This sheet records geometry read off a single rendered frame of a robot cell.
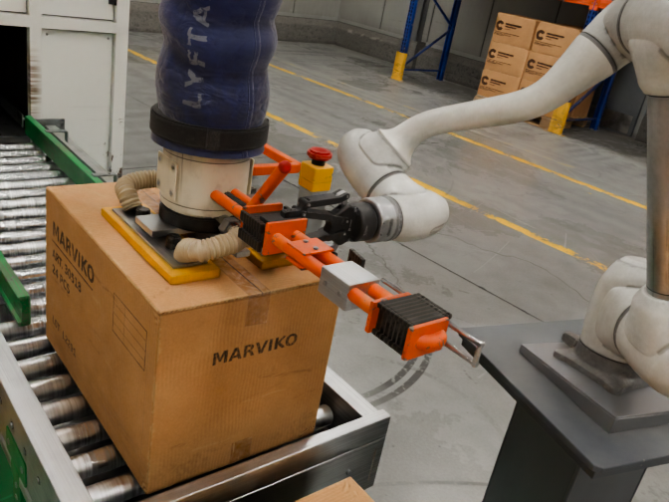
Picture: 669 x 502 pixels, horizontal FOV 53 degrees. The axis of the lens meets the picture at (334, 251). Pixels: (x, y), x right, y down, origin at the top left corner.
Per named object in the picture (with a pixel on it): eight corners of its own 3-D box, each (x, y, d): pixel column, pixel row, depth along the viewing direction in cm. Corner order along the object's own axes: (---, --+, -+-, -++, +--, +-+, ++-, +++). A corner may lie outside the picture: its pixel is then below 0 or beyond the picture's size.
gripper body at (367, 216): (382, 207, 125) (344, 211, 119) (372, 248, 128) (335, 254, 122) (356, 193, 130) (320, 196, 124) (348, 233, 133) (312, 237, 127)
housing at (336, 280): (315, 291, 104) (320, 265, 102) (348, 284, 108) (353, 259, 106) (342, 313, 99) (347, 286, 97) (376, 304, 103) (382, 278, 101)
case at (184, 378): (45, 337, 166) (45, 185, 150) (191, 308, 191) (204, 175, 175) (145, 496, 126) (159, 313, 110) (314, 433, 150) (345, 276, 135)
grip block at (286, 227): (234, 237, 118) (238, 205, 115) (280, 231, 124) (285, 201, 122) (259, 256, 112) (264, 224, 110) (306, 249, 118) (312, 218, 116)
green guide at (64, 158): (24, 133, 303) (24, 114, 300) (48, 132, 310) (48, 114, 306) (186, 296, 195) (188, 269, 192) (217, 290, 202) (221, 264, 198)
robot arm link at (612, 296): (630, 337, 161) (662, 252, 154) (670, 376, 144) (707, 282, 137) (567, 327, 159) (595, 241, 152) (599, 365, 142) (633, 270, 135)
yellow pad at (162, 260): (100, 215, 142) (101, 193, 140) (144, 211, 148) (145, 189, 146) (170, 286, 118) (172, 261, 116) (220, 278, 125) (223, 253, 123)
